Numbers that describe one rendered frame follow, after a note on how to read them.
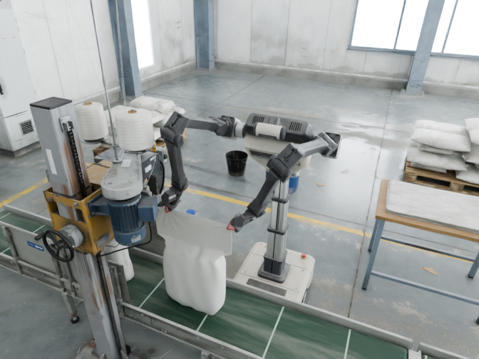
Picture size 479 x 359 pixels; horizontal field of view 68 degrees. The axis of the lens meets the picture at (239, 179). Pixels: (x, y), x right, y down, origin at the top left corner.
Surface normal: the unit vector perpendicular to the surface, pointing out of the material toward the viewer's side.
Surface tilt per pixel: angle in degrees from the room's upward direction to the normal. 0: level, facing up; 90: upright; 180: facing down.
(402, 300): 0
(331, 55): 90
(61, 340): 0
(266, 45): 90
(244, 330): 0
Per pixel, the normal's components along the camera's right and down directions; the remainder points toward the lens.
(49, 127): -0.40, 0.44
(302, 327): 0.02, -0.87
